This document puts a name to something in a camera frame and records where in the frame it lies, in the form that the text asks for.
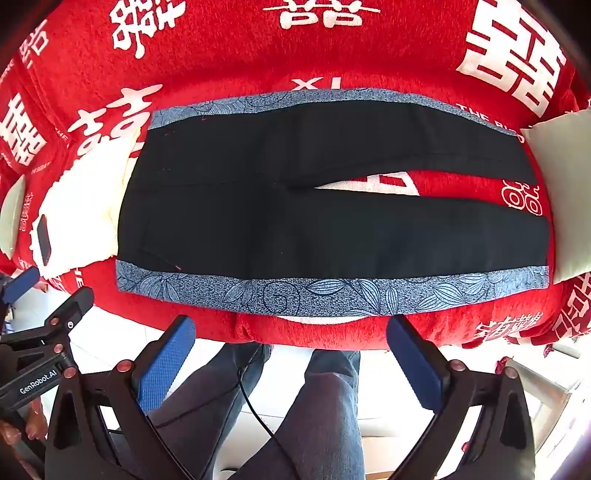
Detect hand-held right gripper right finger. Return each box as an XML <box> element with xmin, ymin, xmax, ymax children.
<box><xmin>387</xmin><ymin>315</ymin><xmax>539</xmax><ymax>480</ymax></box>

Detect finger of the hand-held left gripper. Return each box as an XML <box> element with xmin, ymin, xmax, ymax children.
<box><xmin>0</xmin><ymin>287</ymin><xmax>95</xmax><ymax>370</ymax></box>
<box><xmin>0</xmin><ymin>267</ymin><xmax>41</xmax><ymax>306</ymax></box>

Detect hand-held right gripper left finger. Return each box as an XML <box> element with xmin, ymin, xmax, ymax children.
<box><xmin>44</xmin><ymin>315</ymin><xmax>218</xmax><ymax>480</ymax></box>

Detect black pants with blue stripes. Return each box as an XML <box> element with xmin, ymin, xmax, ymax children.
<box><xmin>115</xmin><ymin>88</ymin><xmax>551</xmax><ymax>318</ymax></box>

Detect person's left hand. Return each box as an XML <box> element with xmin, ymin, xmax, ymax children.
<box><xmin>0</xmin><ymin>401</ymin><xmax>48</xmax><ymax>445</ymax></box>

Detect black phone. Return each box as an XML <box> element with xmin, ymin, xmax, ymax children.
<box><xmin>36</xmin><ymin>215</ymin><xmax>52</xmax><ymax>267</ymax></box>

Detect person's left leg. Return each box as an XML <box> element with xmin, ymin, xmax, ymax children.
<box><xmin>152</xmin><ymin>342</ymin><xmax>273</xmax><ymax>480</ymax></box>

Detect person's leg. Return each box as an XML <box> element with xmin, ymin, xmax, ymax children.
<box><xmin>152</xmin><ymin>342</ymin><xmax>273</xmax><ymax>480</ymax></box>
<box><xmin>240</xmin><ymin>350</ymin><xmax>362</xmax><ymax>480</ymax></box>

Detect pale grey cushion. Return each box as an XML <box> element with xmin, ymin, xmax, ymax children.
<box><xmin>0</xmin><ymin>178</ymin><xmax>27</xmax><ymax>259</ymax></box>

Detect person's legs in jeans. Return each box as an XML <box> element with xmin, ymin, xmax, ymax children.
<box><xmin>152</xmin><ymin>344</ymin><xmax>301</xmax><ymax>480</ymax></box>

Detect person's right leg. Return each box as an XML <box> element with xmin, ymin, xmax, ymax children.
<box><xmin>240</xmin><ymin>350</ymin><xmax>362</xmax><ymax>480</ymax></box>

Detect cream cloth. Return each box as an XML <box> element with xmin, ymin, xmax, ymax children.
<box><xmin>104</xmin><ymin>134</ymin><xmax>144</xmax><ymax>261</ymax></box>

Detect white pillow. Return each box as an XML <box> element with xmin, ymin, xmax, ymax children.
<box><xmin>521</xmin><ymin>108</ymin><xmax>591</xmax><ymax>283</ymax></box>

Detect red printed blanket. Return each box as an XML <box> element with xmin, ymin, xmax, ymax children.
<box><xmin>0</xmin><ymin>0</ymin><xmax>591</xmax><ymax>376</ymax></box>

